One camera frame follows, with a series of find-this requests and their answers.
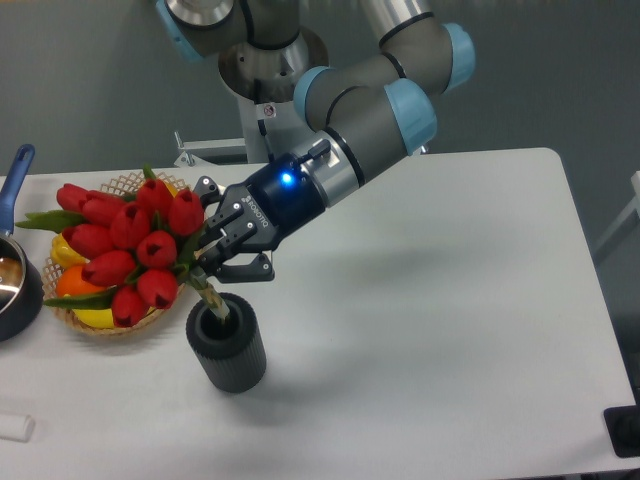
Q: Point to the yellow plastic squash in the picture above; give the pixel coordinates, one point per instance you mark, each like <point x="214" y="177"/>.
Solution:
<point x="171" y="188"/>

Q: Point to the yellow plastic banana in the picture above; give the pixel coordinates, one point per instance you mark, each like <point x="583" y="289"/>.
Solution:
<point x="103" y="321"/>

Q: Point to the white metal frame right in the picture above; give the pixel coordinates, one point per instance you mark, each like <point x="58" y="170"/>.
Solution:
<point x="621" y="227"/>

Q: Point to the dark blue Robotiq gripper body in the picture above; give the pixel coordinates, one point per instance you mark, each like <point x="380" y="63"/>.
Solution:
<point x="257" y="214"/>

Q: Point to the dark grey ribbed vase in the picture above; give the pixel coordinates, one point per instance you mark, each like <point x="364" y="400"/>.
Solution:
<point x="232" y="353"/>

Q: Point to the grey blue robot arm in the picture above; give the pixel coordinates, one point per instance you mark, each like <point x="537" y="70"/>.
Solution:
<point x="316" y="133"/>

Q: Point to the yellow plastic bell pepper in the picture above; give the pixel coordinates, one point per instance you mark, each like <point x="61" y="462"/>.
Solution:
<point x="64" y="255"/>

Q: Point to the woven wicker basket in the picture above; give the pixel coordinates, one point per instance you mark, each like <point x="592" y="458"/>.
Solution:
<point x="125" y="182"/>

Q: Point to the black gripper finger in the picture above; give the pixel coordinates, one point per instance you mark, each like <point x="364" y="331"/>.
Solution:
<point x="258" y="269"/>
<point x="208" y="191"/>

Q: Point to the black device at edge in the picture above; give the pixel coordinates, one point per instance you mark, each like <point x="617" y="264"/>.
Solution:
<point x="623" y="428"/>

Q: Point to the orange plastic orange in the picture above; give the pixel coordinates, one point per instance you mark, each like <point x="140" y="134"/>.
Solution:
<point x="71" y="283"/>

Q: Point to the blue handled saucepan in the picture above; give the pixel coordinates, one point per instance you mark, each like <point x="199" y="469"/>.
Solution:
<point x="21" y="285"/>

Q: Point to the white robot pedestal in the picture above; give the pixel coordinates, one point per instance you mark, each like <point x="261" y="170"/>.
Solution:
<point x="263" y="83"/>

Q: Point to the red tulip bouquet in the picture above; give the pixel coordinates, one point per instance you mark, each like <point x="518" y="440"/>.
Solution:
<point x="125" y="250"/>

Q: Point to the white cylinder object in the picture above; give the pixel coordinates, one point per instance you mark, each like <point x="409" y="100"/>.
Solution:
<point x="16" y="427"/>

